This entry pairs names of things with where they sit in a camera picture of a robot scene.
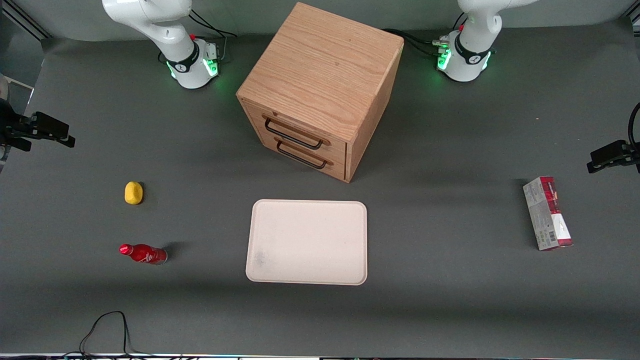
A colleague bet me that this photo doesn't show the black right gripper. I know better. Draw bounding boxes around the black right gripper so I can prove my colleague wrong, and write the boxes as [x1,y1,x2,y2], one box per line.
[0,98,76,153]

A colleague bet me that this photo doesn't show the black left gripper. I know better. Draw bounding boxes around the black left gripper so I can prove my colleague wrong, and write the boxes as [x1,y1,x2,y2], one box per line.
[587,140,640,174]

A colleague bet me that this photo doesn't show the red coke bottle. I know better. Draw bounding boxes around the red coke bottle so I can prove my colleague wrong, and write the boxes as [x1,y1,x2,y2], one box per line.
[119,243,168,266]

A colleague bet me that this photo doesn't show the beige rectangular tray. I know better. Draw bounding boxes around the beige rectangular tray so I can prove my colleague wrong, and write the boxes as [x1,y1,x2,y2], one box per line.
[245,199,368,286]

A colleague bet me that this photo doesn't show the grey and red carton box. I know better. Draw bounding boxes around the grey and red carton box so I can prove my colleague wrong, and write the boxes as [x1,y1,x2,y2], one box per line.
[522,176,574,251]

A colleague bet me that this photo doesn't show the yellow lemon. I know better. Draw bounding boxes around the yellow lemon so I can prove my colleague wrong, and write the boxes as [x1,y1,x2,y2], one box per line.
[124,181,144,206]

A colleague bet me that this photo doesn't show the oak wooden drawer cabinet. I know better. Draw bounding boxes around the oak wooden drawer cabinet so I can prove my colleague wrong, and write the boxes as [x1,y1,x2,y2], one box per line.
[236,2,405,184]

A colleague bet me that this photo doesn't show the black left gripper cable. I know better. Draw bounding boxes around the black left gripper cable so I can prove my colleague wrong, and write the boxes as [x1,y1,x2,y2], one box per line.
[627,102,640,151]

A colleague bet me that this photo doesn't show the black right arm base cables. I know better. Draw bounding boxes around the black right arm base cables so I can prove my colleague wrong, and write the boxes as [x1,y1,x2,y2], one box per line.
[157,7,239,64]

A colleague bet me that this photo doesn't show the black arm base cables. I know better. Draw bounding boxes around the black arm base cables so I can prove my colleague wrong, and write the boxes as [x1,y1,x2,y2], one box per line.
[157,7,239,64]
[382,12,469,57]

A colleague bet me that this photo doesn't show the thin black looped cable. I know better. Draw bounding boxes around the thin black looped cable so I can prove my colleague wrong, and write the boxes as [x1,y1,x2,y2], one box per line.
[64,310,151,359]

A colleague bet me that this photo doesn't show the black left arm base cables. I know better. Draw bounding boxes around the black left arm base cables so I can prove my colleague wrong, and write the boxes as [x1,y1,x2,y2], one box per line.
[382,12,469,57]

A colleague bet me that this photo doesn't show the long black drawer handle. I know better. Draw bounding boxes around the long black drawer handle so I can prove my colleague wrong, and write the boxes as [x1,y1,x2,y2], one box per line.
[263,117,325,151]

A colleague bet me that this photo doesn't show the short black drawer handle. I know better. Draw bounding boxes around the short black drawer handle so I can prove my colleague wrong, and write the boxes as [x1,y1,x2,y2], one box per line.
[275,140,329,170]

